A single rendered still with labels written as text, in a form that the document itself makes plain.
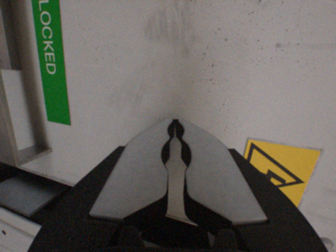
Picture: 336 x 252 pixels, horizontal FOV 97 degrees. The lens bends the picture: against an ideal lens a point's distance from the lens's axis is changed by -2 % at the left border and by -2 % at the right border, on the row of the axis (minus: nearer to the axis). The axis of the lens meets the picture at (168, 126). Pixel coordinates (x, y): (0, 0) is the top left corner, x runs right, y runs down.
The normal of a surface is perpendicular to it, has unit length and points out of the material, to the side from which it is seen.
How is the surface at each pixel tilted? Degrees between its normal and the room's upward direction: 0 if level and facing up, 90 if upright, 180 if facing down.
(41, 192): 90
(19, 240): 90
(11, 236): 90
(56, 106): 90
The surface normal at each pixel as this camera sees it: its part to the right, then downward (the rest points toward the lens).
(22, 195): 0.08, -0.95
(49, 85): -0.28, 0.26
